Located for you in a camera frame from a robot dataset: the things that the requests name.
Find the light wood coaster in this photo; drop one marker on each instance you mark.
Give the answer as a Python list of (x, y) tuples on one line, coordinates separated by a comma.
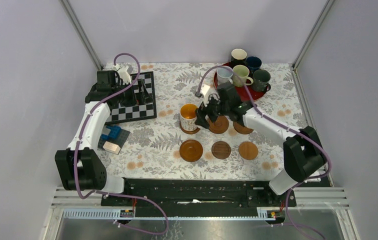
[(248, 150)]

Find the floral tablecloth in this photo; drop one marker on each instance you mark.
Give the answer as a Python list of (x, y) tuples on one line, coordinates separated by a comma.
[(152, 148)]

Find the dark green mug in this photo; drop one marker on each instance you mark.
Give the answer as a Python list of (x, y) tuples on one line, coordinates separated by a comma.
[(261, 80)]

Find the toy block assembly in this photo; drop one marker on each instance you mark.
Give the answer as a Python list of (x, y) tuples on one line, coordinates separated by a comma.
[(112, 139)]

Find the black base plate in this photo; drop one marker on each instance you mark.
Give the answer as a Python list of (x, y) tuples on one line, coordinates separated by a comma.
[(205, 198)]

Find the brown ringed coaster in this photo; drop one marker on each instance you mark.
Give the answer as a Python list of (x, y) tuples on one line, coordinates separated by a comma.
[(191, 150), (220, 126), (190, 132), (242, 129)]

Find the black mug white inside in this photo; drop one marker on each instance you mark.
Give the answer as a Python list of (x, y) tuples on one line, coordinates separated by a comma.
[(238, 57)]

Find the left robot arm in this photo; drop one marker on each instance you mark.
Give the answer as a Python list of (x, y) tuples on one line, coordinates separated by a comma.
[(79, 166)]

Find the aluminium frame rail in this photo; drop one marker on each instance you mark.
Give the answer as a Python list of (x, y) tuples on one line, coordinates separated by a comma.
[(331, 199)]

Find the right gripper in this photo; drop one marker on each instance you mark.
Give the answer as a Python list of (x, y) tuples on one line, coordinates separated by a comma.
[(201, 120)]

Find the light blue white mug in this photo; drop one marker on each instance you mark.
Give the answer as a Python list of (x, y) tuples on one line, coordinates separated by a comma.
[(224, 75)]

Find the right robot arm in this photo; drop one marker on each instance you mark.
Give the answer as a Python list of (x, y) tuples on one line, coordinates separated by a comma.
[(302, 151)]

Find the dark blue mug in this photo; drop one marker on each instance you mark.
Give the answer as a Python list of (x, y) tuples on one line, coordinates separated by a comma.
[(253, 63)]

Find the pale green mug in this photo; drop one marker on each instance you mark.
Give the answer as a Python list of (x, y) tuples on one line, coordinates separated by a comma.
[(241, 76)]

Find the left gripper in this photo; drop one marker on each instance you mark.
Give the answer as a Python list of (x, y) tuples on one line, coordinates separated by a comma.
[(140, 97)]

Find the red round tray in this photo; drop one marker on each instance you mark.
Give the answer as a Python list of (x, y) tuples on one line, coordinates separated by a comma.
[(245, 92)]

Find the floral mug orange inside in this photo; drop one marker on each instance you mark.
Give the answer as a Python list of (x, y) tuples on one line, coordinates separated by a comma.
[(188, 117)]

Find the dark walnut coaster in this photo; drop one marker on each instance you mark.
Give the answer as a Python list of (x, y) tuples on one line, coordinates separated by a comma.
[(221, 150)]

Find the black white chessboard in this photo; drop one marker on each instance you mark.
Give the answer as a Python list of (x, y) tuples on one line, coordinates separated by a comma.
[(138, 112)]

